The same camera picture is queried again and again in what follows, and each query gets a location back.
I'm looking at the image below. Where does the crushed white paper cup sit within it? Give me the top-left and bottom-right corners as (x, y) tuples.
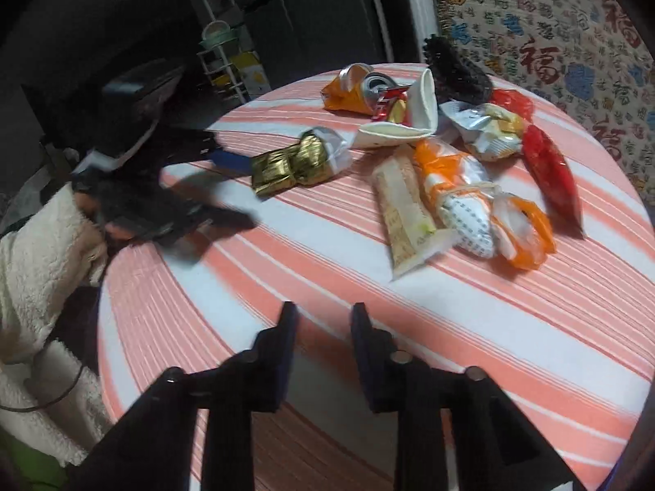
(355, 68), (441, 150)

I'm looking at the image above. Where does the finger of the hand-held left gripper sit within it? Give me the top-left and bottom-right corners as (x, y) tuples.
(160, 128), (255, 173)
(163, 198), (257, 246)

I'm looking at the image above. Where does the orange white snack wrapper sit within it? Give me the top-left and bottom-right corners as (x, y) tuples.
(412, 138), (499, 260)

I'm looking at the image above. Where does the person's left forearm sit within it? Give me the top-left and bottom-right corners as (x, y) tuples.
(0, 184), (111, 466)

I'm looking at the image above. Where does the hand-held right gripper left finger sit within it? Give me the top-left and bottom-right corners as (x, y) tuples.
(66, 302), (300, 491)

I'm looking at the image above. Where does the white shelf rack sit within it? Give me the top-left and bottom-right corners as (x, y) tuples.
(197, 36), (249, 108)

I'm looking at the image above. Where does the striped tablecloth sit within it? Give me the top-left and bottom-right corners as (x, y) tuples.
(97, 64), (648, 491)

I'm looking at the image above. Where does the gold foil wrapper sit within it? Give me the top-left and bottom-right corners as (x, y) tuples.
(251, 125), (356, 198)

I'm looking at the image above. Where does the beige snack wrapper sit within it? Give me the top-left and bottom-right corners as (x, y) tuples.
(371, 146), (457, 282)

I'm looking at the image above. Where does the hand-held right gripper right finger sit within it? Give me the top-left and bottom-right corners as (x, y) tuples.
(350, 303), (584, 491)

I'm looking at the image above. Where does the red plastic bag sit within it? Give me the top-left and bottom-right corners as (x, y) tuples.
(490, 88), (585, 239)

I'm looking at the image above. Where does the black cable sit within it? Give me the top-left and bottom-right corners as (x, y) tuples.
(0, 348), (87, 412)

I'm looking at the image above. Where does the dark refrigerator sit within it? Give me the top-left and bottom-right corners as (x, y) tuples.
(189, 0), (395, 100)

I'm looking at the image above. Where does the printed blanket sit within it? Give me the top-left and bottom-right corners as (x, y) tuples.
(425, 0), (655, 200)

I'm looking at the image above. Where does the orange snack bag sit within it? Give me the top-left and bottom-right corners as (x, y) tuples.
(321, 63), (379, 113)

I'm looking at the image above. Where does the silver snack packet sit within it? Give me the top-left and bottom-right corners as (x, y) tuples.
(440, 102), (528, 162)

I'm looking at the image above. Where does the orange clear plastic packet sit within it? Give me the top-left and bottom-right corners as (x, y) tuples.
(490, 191), (558, 272)

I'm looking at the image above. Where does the crushed red can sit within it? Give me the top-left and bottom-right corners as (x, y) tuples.
(361, 74), (411, 121)

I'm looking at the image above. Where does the green bowl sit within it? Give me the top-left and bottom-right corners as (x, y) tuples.
(201, 20), (239, 49)

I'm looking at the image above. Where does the black foam net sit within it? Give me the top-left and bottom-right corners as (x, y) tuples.
(422, 35), (495, 106)

